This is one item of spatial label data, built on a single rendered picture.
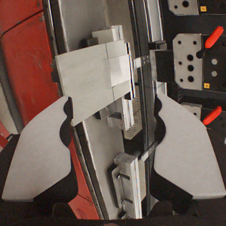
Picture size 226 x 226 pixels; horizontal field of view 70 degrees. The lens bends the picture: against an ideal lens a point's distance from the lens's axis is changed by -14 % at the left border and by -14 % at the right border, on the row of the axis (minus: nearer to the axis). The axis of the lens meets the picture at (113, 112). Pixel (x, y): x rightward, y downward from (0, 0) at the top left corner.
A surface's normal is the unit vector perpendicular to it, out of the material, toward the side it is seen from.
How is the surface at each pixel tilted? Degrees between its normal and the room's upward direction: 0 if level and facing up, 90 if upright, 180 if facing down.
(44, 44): 90
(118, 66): 0
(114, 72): 0
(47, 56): 90
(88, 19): 0
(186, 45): 90
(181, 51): 90
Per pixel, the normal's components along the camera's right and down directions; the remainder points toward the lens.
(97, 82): 0.79, 0.15
